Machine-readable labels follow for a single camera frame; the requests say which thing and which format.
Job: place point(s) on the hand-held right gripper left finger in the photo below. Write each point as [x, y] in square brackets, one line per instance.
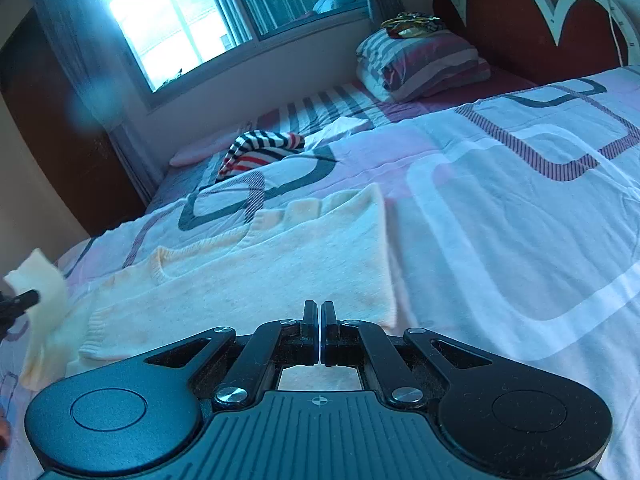
[311, 330]

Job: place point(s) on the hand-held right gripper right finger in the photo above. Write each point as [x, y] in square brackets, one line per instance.
[327, 330]

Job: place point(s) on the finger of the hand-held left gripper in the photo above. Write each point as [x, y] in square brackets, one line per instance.
[20, 302]

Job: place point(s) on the white towel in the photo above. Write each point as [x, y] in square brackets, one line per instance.
[280, 260]

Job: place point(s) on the brown wooden wardrobe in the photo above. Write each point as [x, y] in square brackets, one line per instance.
[45, 135]

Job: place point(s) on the black white red striped garment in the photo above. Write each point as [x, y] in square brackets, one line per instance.
[260, 150]

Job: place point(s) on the small white cloth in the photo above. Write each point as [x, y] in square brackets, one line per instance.
[337, 127]

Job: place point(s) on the pink pillow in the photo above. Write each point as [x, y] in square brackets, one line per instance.
[200, 152]

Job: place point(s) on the patterned pink white bedspread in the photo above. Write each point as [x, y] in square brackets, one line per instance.
[500, 200]

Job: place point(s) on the grey sheer curtain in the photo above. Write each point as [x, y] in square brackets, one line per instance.
[75, 60]

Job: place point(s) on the folded striped quilt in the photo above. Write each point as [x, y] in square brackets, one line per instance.
[420, 62]

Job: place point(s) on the yellow black patterned cloth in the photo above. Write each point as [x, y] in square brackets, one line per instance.
[412, 25]

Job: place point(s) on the window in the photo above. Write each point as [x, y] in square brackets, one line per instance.
[170, 20]

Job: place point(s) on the red white scalloped headboard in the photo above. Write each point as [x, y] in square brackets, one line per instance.
[510, 15]

